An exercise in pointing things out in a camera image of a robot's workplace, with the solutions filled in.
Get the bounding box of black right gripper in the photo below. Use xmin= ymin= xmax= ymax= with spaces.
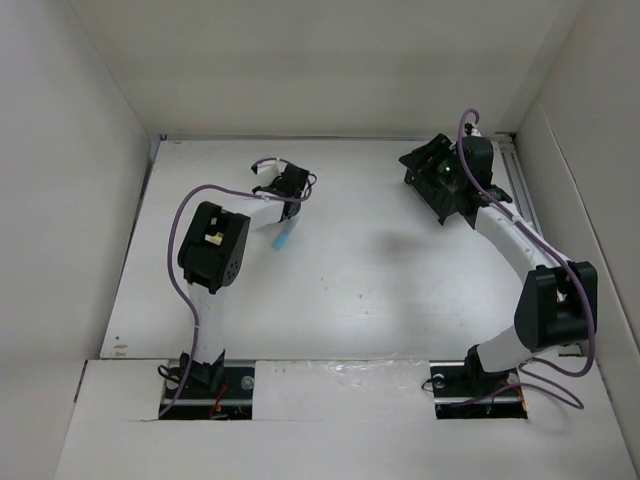
xmin=399 ymin=133 xmax=467 ymax=193

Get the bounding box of blue cap translucent highlighter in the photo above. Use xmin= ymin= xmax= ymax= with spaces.
xmin=272 ymin=216 xmax=300 ymax=251

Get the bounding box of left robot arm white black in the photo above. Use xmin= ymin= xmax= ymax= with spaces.
xmin=167 ymin=157 xmax=317 ymax=397

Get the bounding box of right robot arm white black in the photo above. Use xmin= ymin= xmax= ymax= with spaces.
xmin=399 ymin=134 xmax=598 ymax=403

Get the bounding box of black two-compartment organizer box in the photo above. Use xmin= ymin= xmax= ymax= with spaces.
xmin=404 ymin=162 xmax=468 ymax=225

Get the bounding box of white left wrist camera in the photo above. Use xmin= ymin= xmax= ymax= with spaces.
xmin=250 ymin=157 xmax=280 ymax=175

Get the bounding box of aluminium rail right side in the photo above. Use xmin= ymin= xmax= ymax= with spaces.
xmin=499 ymin=132 xmax=584 ymax=357

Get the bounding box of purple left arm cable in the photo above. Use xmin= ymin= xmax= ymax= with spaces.
xmin=158 ymin=157 xmax=319 ymax=419

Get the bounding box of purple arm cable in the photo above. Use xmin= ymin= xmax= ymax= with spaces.
xmin=158 ymin=157 xmax=319 ymax=419
xmin=457 ymin=109 xmax=599 ymax=410

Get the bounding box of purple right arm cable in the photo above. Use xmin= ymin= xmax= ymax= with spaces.
xmin=457 ymin=109 xmax=599 ymax=410

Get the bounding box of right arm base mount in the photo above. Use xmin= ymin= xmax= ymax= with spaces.
xmin=421 ymin=361 xmax=528 ymax=420

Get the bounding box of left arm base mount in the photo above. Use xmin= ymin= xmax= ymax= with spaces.
xmin=158 ymin=361 xmax=256 ymax=421

